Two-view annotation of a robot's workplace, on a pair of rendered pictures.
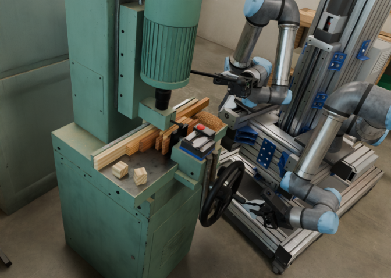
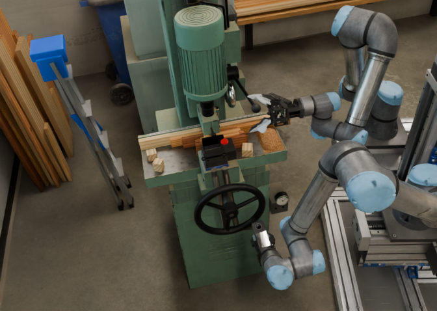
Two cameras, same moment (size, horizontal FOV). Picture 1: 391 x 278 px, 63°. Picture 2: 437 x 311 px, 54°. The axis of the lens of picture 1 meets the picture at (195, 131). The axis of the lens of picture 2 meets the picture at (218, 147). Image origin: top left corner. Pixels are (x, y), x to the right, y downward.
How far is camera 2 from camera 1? 109 cm
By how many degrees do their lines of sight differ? 40
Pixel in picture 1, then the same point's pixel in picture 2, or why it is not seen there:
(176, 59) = (194, 76)
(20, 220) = not seen: hidden behind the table
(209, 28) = not seen: outside the picture
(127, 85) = not seen: hidden behind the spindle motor
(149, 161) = (181, 157)
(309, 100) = (421, 153)
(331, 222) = (274, 275)
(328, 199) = (300, 258)
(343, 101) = (326, 158)
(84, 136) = (172, 121)
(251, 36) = (348, 57)
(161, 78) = (188, 89)
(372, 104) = (340, 171)
